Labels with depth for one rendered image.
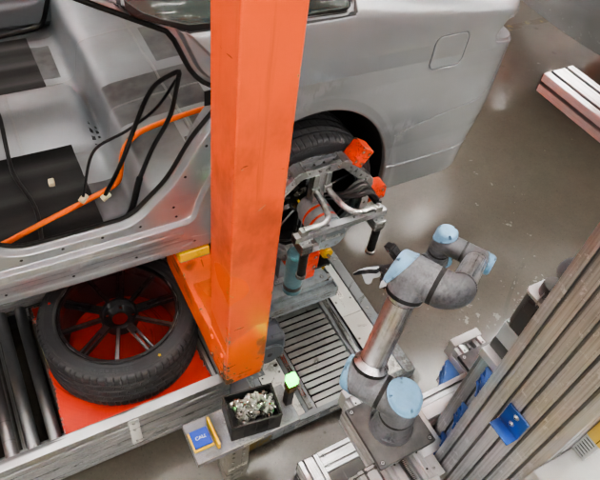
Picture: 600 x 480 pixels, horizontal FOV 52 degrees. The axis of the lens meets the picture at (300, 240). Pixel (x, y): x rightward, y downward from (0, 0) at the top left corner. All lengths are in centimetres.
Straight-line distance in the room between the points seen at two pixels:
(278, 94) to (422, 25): 106
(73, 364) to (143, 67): 138
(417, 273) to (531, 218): 257
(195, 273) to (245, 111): 125
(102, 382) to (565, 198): 322
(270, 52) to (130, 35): 194
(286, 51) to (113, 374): 157
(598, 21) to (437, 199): 144
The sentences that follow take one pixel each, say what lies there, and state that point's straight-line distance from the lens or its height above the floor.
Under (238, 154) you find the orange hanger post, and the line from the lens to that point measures 152.
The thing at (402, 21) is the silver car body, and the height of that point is 163.
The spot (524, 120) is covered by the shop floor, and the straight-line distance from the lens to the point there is 506.
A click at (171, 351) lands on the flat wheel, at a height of 50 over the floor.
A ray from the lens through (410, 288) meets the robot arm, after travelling 174.
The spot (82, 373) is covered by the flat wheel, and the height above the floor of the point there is 50.
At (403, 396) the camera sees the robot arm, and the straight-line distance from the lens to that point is 195.
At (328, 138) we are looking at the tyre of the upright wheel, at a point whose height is 117.
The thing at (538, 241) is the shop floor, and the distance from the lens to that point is 412.
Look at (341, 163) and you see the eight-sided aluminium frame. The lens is 245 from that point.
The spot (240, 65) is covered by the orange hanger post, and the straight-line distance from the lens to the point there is 136.
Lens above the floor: 272
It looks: 49 degrees down
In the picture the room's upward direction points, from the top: 9 degrees clockwise
